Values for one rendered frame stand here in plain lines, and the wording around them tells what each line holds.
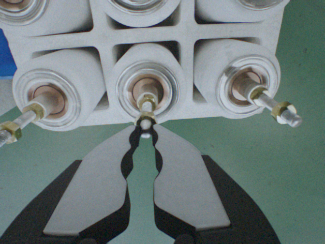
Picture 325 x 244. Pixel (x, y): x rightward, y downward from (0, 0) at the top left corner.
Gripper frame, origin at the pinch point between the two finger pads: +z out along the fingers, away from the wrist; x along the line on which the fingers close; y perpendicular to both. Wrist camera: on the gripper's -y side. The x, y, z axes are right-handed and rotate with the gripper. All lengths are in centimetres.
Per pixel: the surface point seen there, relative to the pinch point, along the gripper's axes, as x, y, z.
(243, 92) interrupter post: 10.7, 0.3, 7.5
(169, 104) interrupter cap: 2.5, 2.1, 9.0
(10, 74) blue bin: -26.0, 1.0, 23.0
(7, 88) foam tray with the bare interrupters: -34.4, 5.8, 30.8
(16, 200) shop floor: -52, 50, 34
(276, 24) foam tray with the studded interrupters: 18.4, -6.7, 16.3
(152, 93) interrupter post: 0.6, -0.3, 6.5
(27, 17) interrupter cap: -11.3, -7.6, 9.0
